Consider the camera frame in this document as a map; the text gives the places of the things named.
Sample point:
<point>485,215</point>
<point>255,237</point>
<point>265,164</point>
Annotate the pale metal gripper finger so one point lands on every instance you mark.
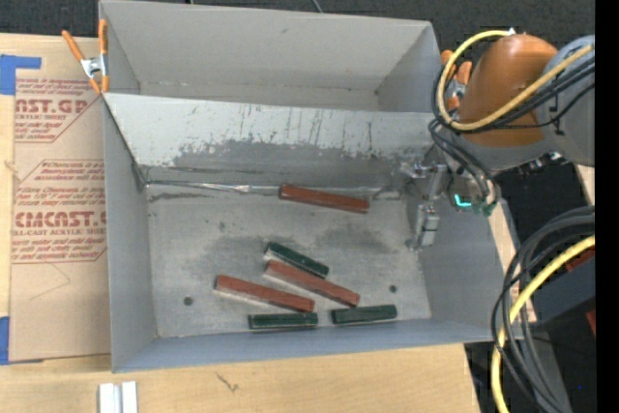
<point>417,169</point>
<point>428,227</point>

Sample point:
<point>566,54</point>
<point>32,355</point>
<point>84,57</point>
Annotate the red-brown flat block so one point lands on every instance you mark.
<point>314,284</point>
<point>263,293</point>
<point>324,198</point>

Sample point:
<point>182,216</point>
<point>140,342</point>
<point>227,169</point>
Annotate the dark green flat block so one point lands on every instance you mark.
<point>297,259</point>
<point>363,314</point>
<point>283,320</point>

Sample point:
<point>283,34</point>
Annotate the grey metal bin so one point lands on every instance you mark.
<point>271,227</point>

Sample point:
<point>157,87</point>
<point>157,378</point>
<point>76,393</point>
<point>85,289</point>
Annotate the brown cardboard board, red print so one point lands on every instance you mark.
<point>58,256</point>

